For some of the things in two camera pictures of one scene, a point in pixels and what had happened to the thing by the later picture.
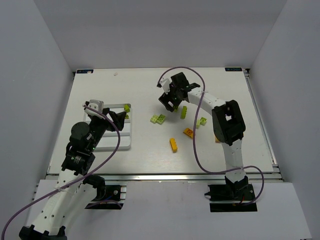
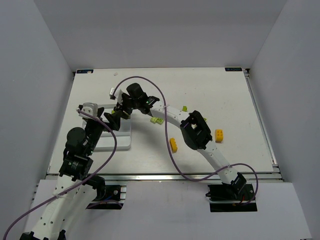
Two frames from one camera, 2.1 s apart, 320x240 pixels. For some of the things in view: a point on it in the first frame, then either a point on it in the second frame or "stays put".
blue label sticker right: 233,69 stays put
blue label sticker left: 85,71 stays put
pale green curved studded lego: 153,118 stays put
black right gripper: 171,97 -> 125,105
